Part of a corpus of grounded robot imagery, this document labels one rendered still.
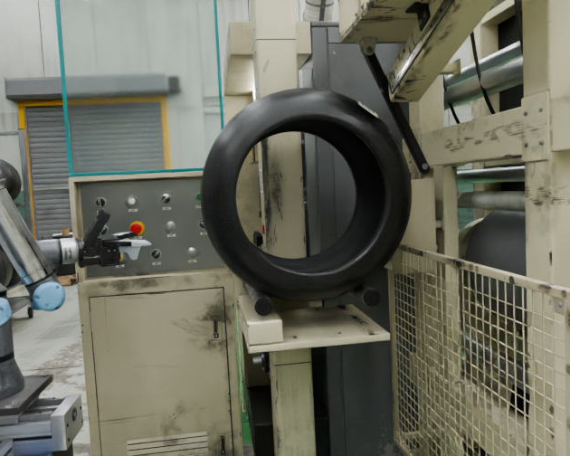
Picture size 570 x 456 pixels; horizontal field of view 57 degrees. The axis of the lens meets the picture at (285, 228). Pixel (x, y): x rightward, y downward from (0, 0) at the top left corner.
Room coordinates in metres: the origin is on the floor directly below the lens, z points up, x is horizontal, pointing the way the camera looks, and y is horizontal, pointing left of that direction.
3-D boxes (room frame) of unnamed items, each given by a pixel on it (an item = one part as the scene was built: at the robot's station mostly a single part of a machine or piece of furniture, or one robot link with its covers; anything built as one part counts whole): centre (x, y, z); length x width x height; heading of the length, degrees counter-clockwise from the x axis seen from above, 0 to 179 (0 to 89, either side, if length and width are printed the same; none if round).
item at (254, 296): (1.45, 0.09, 0.90); 0.35 x 0.05 x 0.05; 8
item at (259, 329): (1.45, 0.09, 0.83); 0.36 x 0.09 x 0.06; 8
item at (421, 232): (1.74, -0.40, 1.05); 0.20 x 0.15 x 0.30; 8
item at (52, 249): (1.46, 0.70, 1.04); 0.11 x 0.08 x 0.09; 120
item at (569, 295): (1.29, -0.41, 0.65); 0.90 x 0.02 x 0.70; 8
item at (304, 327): (1.47, -0.05, 0.80); 0.37 x 0.36 x 0.02; 98
